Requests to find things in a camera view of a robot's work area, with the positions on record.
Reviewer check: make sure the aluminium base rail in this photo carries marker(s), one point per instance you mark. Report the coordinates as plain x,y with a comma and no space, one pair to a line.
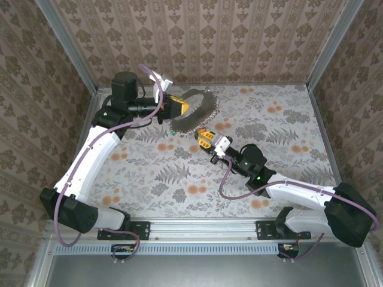
203,228

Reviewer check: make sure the aluminium frame post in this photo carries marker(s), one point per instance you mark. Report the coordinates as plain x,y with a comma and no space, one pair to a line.
333,45
68,45

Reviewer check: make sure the black connector box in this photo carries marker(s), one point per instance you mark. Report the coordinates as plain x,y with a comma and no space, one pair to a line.
119,251
288,252

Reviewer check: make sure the floral patterned table cover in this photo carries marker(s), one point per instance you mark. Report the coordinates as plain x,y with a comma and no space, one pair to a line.
209,194

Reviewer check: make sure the grey metal panel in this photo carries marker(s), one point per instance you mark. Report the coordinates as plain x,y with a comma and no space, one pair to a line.
203,272

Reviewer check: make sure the black left base mounting plate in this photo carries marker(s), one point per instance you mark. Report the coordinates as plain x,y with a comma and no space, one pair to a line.
140,230

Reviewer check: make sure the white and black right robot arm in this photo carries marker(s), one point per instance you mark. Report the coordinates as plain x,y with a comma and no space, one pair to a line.
299,194

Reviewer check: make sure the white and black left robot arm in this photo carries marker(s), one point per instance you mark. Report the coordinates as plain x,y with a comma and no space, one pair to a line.
89,158

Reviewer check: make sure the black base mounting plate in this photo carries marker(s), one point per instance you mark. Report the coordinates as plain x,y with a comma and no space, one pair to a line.
140,230
264,230

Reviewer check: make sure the aluminium table side rail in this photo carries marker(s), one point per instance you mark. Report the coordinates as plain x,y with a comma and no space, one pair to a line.
329,149
92,100

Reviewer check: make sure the black right base mounting plate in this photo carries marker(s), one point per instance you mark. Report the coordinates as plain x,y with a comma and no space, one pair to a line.
264,230

